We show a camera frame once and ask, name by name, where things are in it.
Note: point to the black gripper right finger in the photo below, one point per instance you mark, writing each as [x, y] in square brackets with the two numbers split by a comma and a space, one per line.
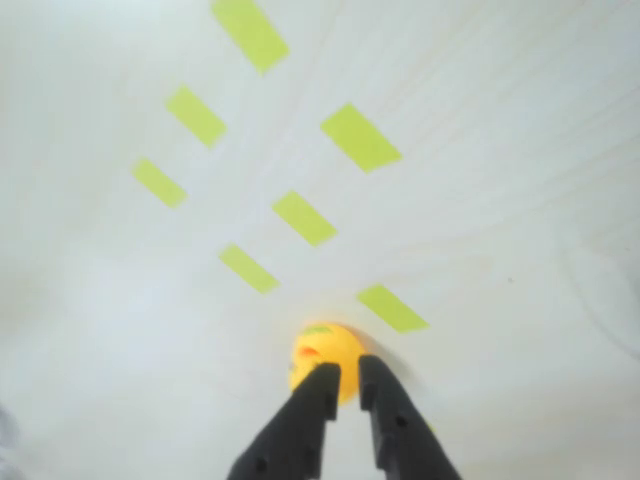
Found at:
[400, 435]

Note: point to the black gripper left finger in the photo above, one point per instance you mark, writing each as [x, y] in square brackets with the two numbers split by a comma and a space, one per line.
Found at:
[295, 435]

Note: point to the yellow rubber duck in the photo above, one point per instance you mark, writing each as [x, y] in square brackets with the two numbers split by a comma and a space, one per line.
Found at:
[330, 347]

